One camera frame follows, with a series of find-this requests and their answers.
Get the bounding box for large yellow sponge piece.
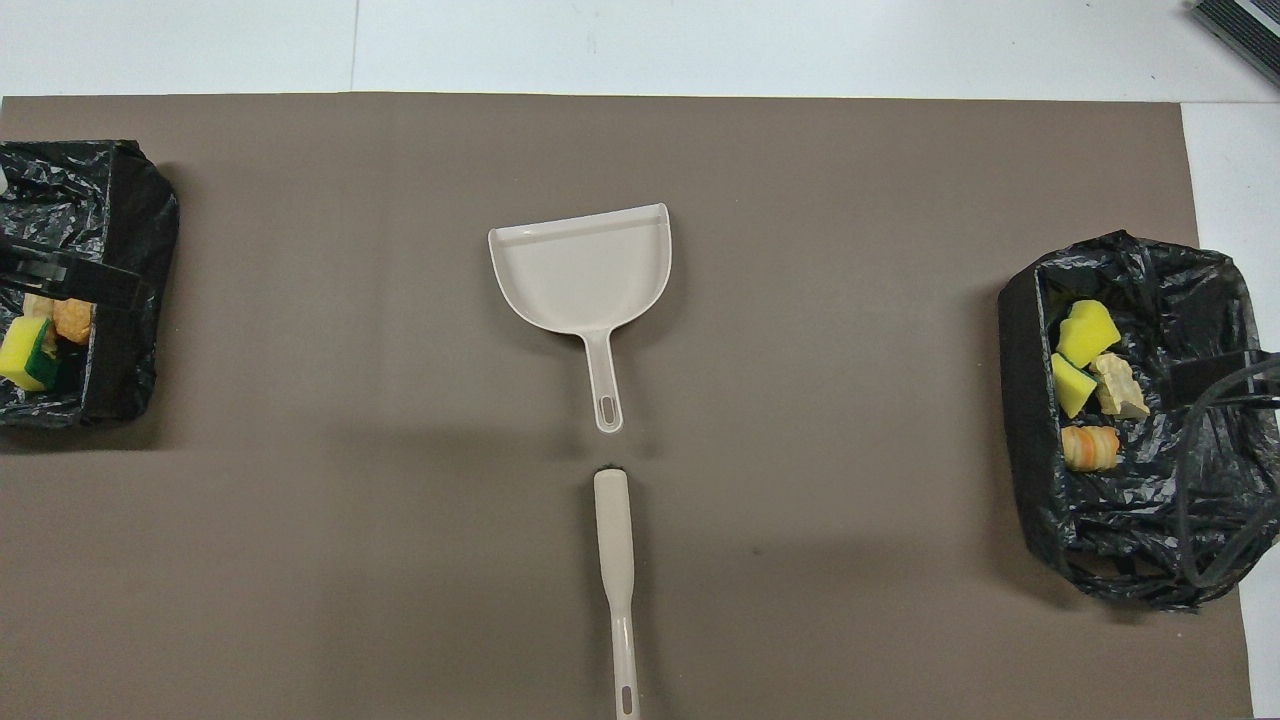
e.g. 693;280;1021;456
1057;299;1123;370

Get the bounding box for black bag lined bin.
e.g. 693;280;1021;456
997;229;1280;613
0;139;181;429

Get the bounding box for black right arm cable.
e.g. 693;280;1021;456
1174;362;1280;591

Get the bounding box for orange striped croissant piece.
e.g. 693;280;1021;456
1060;425;1122;473

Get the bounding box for green and yellow sponge piece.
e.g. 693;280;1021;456
0;315;62;393

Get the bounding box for brown table mat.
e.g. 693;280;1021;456
0;93;1256;720

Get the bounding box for beige hand brush black bristles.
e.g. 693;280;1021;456
593;464;641;720

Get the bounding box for beige plastic dustpan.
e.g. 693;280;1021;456
487;203;674;435

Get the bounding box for orange brown bread loaf piece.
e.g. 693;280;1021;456
52;297;95;347

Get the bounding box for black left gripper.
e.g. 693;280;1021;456
0;242;144;313

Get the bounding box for small yellow sponge piece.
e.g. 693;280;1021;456
1050;352;1099;420

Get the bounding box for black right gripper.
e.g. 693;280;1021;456
1168;350;1280;409

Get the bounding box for grey ribbed device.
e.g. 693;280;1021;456
1188;0;1280;63

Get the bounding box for pale beige ridged foam piece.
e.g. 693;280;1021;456
1088;352;1151;420

